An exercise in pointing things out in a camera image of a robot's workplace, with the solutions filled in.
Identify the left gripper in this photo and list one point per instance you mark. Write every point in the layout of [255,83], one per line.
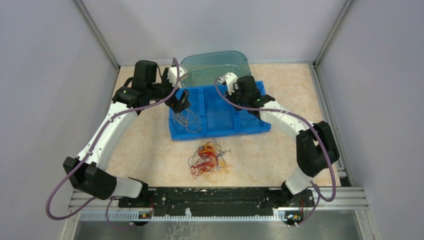
[183,102]

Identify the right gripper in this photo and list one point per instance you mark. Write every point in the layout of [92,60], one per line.
[231,97]

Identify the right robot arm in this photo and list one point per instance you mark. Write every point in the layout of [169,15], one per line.
[316,149]

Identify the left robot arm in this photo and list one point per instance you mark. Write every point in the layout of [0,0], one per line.
[87,171]

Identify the blue three-compartment bin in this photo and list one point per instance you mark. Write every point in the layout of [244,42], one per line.
[209,116]

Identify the teal translucent plastic tub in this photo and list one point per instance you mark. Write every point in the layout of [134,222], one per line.
[204,68]

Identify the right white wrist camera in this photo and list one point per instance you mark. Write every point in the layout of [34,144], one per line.
[228,80]

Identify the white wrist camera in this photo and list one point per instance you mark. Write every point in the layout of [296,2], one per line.
[174,72]
[228,80]

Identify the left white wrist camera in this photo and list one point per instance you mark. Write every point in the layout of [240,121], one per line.
[174,72]

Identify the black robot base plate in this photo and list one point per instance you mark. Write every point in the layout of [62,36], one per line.
[217,201]

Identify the white slotted cable duct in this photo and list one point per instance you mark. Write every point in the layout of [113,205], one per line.
[135,216]

